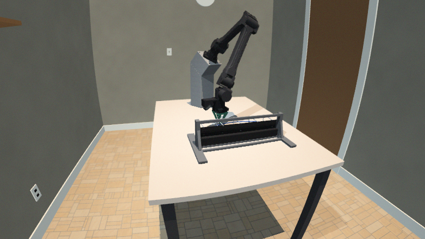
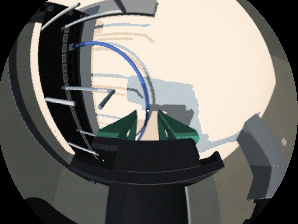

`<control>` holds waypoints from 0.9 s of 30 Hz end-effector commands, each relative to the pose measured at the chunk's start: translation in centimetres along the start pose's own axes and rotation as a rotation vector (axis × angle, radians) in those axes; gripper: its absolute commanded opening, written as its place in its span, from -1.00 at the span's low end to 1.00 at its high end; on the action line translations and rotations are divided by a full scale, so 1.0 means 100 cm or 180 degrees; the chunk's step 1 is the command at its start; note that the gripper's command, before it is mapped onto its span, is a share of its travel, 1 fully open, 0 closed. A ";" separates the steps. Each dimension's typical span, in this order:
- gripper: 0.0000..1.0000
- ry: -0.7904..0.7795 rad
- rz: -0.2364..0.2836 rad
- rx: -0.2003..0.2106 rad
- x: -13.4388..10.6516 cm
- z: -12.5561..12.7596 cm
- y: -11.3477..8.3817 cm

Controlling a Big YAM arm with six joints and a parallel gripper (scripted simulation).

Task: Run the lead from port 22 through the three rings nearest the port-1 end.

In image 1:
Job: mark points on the grey patch panel rack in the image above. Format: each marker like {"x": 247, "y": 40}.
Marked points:
{"x": 236, "y": 133}

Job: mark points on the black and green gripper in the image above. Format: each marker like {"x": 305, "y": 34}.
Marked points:
{"x": 219, "y": 112}

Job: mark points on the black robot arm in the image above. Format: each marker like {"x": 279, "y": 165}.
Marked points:
{"x": 247, "y": 25}

